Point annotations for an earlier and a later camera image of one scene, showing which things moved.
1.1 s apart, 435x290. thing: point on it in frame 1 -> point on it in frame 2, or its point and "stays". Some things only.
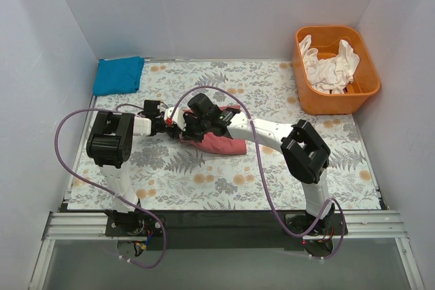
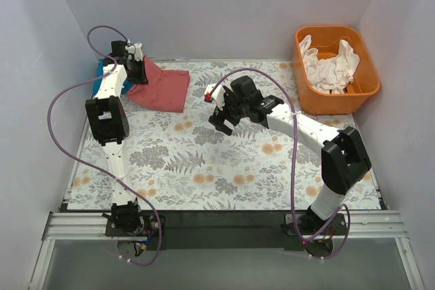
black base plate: x=229 y=231 stays
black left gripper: x=175 y=132 -> x=138 y=73
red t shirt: x=217 y=144 -> x=166 y=90
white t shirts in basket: x=332 y=75 stays
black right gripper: x=189 y=128 -> x=226 y=115
